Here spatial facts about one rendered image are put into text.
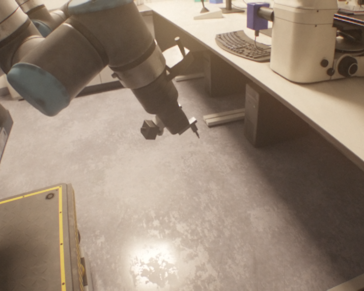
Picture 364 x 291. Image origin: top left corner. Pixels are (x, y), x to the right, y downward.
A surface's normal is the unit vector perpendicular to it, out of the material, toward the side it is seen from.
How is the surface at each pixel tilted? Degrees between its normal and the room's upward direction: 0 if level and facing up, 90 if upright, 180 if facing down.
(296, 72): 90
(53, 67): 65
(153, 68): 91
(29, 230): 0
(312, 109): 0
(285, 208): 0
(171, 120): 78
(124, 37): 101
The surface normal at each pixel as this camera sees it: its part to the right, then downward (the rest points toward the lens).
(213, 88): 0.26, 0.53
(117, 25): 0.63, 0.28
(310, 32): -0.13, 0.58
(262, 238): -0.07, -0.82
